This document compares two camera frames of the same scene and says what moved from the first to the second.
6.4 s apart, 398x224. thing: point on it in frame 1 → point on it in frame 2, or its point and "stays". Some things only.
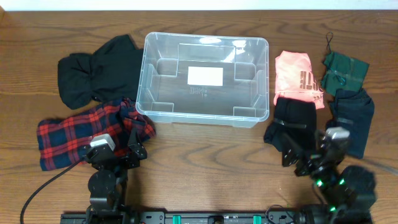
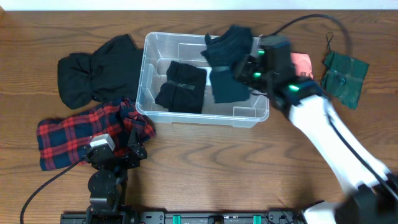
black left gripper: x=137 y=153 stays
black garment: x=294 y=126 → x=184 y=91
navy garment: x=354 y=109 → x=222 y=51
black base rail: x=187 y=216 stays
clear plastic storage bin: x=204 y=79 stays
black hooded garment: x=111 y=71 stays
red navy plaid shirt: x=65 y=140 stays
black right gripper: x=313 y=158 → x=245 y=74
